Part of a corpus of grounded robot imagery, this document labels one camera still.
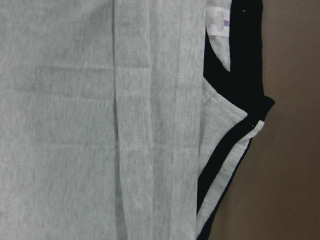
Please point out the grey cartoon print t-shirt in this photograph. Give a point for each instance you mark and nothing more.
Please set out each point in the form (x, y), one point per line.
(125, 119)

